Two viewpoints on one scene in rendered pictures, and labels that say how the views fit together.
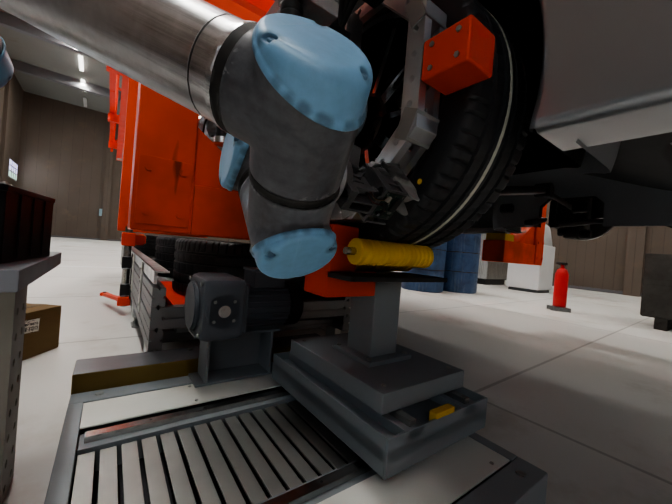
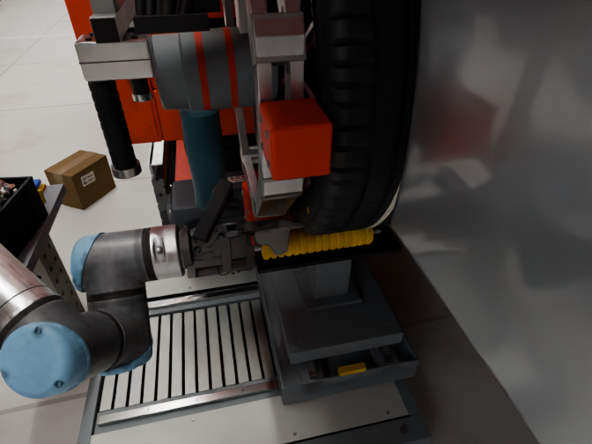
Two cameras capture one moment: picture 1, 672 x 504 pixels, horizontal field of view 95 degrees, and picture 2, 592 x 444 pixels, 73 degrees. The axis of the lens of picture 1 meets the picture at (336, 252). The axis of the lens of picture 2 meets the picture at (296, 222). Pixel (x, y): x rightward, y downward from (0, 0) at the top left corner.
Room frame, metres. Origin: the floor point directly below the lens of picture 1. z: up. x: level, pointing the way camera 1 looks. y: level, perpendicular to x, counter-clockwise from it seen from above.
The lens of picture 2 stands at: (0.09, -0.37, 1.07)
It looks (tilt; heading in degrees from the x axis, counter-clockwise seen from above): 37 degrees down; 24
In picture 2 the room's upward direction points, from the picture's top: straight up
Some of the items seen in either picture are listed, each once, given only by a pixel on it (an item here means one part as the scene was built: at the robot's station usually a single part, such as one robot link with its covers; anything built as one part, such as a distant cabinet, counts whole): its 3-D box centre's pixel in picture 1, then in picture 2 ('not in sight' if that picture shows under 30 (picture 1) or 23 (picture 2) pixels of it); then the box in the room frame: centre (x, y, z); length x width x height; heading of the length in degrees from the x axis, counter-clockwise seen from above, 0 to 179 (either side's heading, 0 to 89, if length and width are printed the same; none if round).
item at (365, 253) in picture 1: (393, 254); (316, 238); (0.74, -0.14, 0.51); 0.29 x 0.06 x 0.06; 126
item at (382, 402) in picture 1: (373, 319); (328, 262); (0.88, -0.12, 0.32); 0.40 x 0.30 x 0.28; 36
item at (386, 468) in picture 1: (368, 386); (324, 307); (0.88, -0.12, 0.13); 0.50 x 0.36 x 0.10; 36
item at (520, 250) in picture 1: (510, 240); not in sight; (2.42, -1.36, 0.69); 0.52 x 0.17 x 0.35; 126
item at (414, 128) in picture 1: (341, 114); (254, 67); (0.77, 0.01, 0.85); 0.54 x 0.07 x 0.54; 36
